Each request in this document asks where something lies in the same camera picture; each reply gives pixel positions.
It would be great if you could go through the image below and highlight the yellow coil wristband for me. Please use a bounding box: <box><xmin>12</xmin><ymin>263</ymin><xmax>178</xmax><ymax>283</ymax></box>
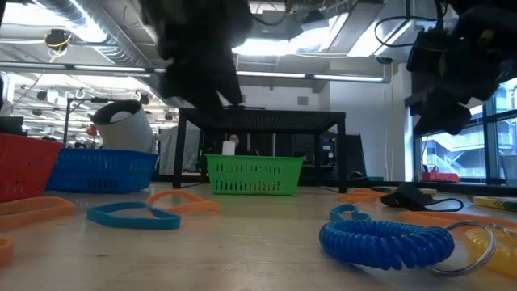
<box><xmin>463</xmin><ymin>223</ymin><xmax>517</xmax><ymax>280</ymax></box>

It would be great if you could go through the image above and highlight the red storage bin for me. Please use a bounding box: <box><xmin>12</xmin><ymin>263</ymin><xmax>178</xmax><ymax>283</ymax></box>
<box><xmin>421</xmin><ymin>165</ymin><xmax>460</xmax><ymax>184</ymax></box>

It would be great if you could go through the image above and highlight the white cylindrical cup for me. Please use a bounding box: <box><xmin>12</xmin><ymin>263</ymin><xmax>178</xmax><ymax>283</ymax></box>
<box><xmin>89</xmin><ymin>99</ymin><xmax>157</xmax><ymax>154</ymax></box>

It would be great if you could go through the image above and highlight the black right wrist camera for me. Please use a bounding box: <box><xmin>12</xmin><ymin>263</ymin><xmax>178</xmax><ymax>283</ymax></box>
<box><xmin>406</xmin><ymin>27</ymin><xmax>448</xmax><ymax>77</ymax></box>

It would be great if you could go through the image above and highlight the orange rubber band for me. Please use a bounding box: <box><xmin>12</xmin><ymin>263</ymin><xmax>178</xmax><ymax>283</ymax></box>
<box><xmin>350</xmin><ymin>187</ymin><xmax>389</xmax><ymax>196</ymax></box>
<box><xmin>145</xmin><ymin>189</ymin><xmax>221</xmax><ymax>216</ymax></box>
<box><xmin>337</xmin><ymin>192</ymin><xmax>380</xmax><ymax>205</ymax></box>
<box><xmin>0</xmin><ymin>237</ymin><xmax>15</xmax><ymax>268</ymax></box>
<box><xmin>0</xmin><ymin>196</ymin><xmax>78</xmax><ymax>232</ymax></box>

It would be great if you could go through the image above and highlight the long fluorescent light rail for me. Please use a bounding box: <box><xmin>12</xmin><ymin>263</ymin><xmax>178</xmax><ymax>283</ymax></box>
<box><xmin>0</xmin><ymin>60</ymin><xmax>392</xmax><ymax>84</ymax></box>

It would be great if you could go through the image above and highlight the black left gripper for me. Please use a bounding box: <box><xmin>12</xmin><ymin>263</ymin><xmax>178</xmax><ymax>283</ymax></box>
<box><xmin>139</xmin><ymin>0</ymin><xmax>254</xmax><ymax>115</ymax></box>

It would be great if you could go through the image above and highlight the black yellow cable reel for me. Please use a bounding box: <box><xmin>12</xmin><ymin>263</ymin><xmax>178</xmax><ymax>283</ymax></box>
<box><xmin>43</xmin><ymin>27</ymin><xmax>74</xmax><ymax>53</ymax></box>

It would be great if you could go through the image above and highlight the person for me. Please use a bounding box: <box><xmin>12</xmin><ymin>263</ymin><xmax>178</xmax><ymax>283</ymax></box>
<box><xmin>225</xmin><ymin>133</ymin><xmax>259</xmax><ymax>157</ymax></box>

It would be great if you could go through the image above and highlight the blue rubber band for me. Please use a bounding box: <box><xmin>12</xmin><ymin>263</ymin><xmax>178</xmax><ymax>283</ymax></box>
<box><xmin>328</xmin><ymin>203</ymin><xmax>372</xmax><ymax>223</ymax></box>
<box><xmin>86</xmin><ymin>200</ymin><xmax>182</xmax><ymax>231</ymax></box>

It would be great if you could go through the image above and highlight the black mesh shelf riser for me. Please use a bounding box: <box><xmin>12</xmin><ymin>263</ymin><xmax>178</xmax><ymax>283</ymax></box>
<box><xmin>172</xmin><ymin>107</ymin><xmax>348</xmax><ymax>194</ymax></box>

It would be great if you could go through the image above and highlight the yellow green crayon box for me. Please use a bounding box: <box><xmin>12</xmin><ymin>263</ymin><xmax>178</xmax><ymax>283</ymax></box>
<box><xmin>471</xmin><ymin>195</ymin><xmax>517</xmax><ymax>213</ymax></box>
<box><xmin>370</xmin><ymin>185</ymin><xmax>438</xmax><ymax>196</ymax></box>

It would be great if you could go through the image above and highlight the blue coil wristband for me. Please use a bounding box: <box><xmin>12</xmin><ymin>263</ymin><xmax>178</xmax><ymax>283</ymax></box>
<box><xmin>317</xmin><ymin>219</ymin><xmax>498</xmax><ymax>278</ymax></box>

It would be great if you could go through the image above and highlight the green plastic basket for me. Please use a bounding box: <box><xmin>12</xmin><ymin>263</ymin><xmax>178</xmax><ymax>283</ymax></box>
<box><xmin>204</xmin><ymin>154</ymin><xmax>305</xmax><ymax>196</ymax></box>

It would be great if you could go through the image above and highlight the black metal rack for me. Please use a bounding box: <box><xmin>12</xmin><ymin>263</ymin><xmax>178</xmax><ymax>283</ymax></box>
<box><xmin>62</xmin><ymin>95</ymin><xmax>108</xmax><ymax>143</ymax></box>

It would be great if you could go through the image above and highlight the red plastic basket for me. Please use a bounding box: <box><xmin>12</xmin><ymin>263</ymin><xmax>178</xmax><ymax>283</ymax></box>
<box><xmin>0</xmin><ymin>132</ymin><xmax>65</xmax><ymax>203</ymax></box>

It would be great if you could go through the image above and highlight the black computer monitor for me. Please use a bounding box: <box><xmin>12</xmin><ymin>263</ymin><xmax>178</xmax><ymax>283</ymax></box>
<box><xmin>0</xmin><ymin>116</ymin><xmax>28</xmax><ymax>137</ymax></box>

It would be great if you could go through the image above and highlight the blue plastic basket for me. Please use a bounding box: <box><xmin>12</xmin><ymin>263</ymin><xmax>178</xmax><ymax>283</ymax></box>
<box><xmin>44</xmin><ymin>148</ymin><xmax>159</xmax><ymax>194</ymax></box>

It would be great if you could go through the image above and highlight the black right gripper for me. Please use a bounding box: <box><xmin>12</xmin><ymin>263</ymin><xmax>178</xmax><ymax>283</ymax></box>
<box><xmin>412</xmin><ymin>0</ymin><xmax>517</xmax><ymax>137</ymax></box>

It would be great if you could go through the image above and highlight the black right camera cable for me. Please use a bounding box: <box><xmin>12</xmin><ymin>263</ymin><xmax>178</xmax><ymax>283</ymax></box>
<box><xmin>373</xmin><ymin>15</ymin><xmax>443</xmax><ymax>49</ymax></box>

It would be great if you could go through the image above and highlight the black window frame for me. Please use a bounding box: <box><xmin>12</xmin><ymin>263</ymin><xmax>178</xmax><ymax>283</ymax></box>
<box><xmin>412</xmin><ymin>74</ymin><xmax>517</xmax><ymax>187</ymax></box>

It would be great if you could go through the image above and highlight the black cabinet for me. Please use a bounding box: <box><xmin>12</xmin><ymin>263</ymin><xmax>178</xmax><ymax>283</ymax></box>
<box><xmin>292</xmin><ymin>131</ymin><xmax>368</xmax><ymax>181</ymax></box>

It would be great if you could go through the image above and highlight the grey hanging cloth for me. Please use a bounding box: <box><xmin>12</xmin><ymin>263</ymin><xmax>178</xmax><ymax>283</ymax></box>
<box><xmin>157</xmin><ymin>124</ymin><xmax>202</xmax><ymax>175</ymax></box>

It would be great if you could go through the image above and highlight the silver ventilation duct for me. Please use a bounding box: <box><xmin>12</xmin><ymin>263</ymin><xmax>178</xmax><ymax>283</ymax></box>
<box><xmin>38</xmin><ymin>0</ymin><xmax>162</xmax><ymax>108</ymax></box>

